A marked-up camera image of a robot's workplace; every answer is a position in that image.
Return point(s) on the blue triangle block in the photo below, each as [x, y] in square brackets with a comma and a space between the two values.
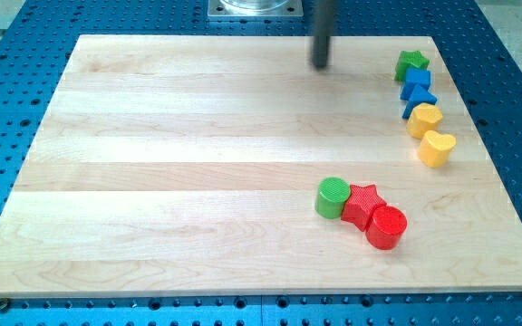
[418, 96]

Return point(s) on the green star block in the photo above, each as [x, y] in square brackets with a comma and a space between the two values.
[406, 60]

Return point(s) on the red star block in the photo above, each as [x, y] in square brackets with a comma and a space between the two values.
[361, 204]

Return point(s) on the yellow heart block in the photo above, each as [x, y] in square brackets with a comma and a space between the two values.
[435, 148]

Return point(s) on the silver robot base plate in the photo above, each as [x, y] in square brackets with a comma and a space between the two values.
[255, 8]

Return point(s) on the light wooden board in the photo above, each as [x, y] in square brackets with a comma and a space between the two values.
[189, 165]

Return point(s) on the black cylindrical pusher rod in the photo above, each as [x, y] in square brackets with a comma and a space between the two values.
[323, 29]

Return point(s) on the green cylinder block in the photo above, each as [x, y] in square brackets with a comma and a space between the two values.
[332, 194]

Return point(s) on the yellow hexagon block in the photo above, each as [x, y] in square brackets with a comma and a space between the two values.
[424, 117]

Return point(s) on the blue cube block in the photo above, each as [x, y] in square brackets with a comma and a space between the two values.
[414, 77]

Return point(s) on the red cylinder block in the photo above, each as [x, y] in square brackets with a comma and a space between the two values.
[386, 228]

